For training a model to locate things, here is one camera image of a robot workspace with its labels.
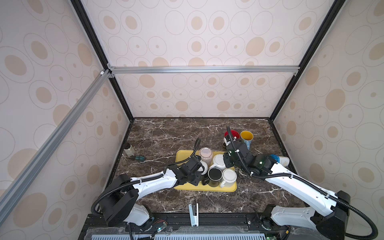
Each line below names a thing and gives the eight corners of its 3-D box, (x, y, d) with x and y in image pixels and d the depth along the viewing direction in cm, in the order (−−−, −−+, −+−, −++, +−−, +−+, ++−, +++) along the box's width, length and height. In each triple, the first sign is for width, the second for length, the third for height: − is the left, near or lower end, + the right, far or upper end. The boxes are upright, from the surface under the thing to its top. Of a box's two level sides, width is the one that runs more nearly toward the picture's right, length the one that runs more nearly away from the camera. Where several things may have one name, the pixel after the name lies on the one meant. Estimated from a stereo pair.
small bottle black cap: (126, 157, 100) (121, 150, 93) (128, 149, 104) (124, 142, 97) (133, 157, 100) (129, 150, 93) (136, 149, 104) (131, 142, 97)
